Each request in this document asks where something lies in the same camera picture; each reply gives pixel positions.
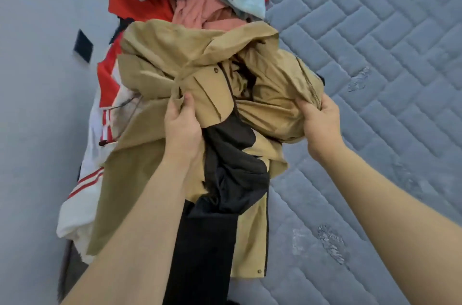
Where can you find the black square patch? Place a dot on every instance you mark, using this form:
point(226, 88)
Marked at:
point(83, 46)

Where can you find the person's right forearm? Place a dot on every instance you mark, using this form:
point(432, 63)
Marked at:
point(390, 229)

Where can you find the person's left forearm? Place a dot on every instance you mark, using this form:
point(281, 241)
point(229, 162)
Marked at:
point(130, 250)

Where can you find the white jacket with red stripes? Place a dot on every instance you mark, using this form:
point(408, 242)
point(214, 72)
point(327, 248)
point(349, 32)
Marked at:
point(79, 207)

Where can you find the pink pajama shirt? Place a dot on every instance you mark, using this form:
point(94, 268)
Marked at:
point(198, 9)

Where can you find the grey quilted mattress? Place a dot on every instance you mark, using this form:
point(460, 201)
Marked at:
point(375, 63)

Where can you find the person's right hand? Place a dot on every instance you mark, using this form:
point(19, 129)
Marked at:
point(323, 131)

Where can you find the red garment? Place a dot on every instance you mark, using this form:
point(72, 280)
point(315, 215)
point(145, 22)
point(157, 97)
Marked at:
point(137, 7)

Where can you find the person's left hand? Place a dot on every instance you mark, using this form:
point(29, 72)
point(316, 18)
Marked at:
point(184, 131)

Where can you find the khaki and black jacket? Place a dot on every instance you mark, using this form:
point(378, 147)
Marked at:
point(166, 56)

